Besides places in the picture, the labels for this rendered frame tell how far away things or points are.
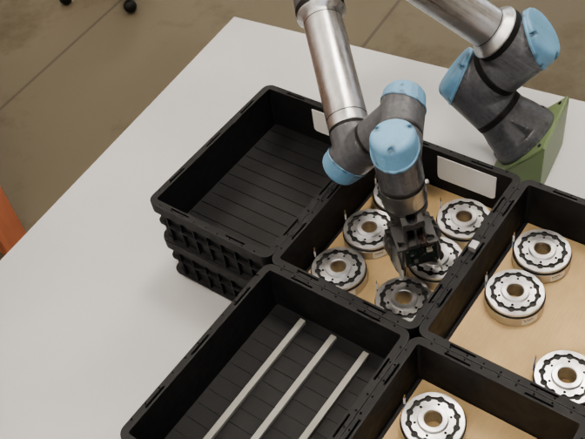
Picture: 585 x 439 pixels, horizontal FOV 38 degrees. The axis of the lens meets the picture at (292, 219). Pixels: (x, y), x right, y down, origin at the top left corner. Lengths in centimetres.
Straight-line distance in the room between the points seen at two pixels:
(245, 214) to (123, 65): 200
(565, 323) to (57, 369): 97
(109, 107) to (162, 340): 184
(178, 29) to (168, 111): 157
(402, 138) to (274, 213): 50
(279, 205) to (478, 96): 47
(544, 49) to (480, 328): 57
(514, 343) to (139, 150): 107
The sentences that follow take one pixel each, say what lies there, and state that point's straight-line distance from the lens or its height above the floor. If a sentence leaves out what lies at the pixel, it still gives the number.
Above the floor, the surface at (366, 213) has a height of 86.
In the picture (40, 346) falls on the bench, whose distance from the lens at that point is 182.
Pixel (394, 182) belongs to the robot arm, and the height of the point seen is 113.
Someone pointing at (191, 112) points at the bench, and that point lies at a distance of 220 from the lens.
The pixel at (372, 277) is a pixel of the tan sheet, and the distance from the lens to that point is 158.
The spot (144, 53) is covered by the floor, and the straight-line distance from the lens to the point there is 368.
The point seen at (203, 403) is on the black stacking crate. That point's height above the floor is 83.
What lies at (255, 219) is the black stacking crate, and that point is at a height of 83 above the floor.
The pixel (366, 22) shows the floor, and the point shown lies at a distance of 361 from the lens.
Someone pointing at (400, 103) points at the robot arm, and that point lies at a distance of 137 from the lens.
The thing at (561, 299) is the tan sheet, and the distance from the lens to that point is 157.
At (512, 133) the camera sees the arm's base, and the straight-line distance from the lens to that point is 184.
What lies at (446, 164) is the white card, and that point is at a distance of 167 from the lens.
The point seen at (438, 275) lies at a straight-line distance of 154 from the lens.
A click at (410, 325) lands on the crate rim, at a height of 93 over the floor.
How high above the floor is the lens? 208
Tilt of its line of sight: 48 degrees down
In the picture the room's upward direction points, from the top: 11 degrees counter-clockwise
